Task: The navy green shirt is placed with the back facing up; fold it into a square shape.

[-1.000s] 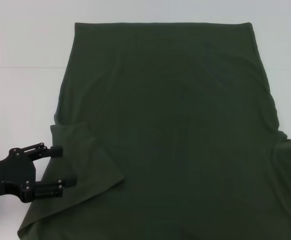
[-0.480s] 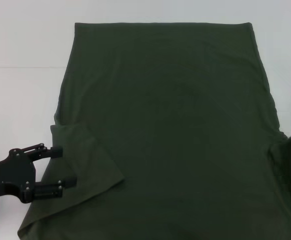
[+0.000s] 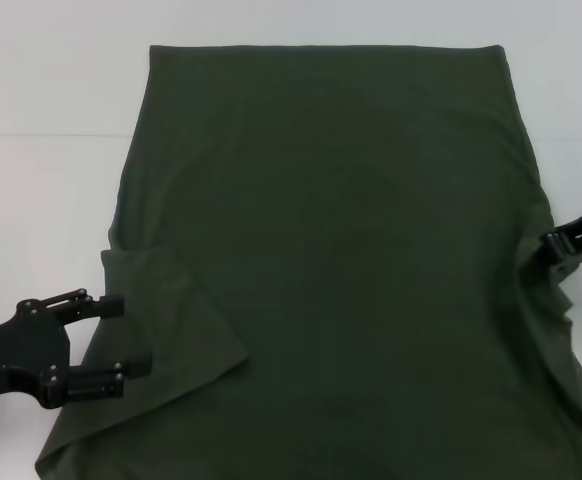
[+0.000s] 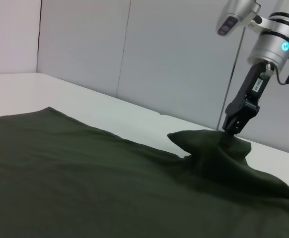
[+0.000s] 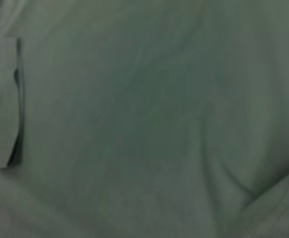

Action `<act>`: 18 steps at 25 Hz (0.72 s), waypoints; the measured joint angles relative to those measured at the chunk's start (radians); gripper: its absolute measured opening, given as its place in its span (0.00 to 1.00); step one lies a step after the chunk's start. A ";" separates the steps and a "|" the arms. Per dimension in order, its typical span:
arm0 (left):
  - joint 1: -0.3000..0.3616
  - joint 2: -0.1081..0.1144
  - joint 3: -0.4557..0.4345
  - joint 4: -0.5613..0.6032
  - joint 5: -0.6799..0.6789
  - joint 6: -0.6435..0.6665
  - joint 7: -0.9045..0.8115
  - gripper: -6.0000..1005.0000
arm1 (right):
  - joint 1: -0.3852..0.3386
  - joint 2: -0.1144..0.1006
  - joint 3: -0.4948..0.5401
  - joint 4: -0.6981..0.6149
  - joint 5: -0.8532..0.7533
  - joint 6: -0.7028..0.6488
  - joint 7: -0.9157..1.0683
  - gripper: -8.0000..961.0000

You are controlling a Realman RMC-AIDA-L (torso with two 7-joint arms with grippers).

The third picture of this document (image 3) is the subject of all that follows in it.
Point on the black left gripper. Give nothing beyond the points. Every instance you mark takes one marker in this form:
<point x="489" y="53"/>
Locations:
<point x="18" y="350"/>

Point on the dark green shirt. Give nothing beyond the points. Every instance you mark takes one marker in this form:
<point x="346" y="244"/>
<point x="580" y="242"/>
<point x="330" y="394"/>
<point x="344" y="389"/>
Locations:
<point x="321" y="225"/>

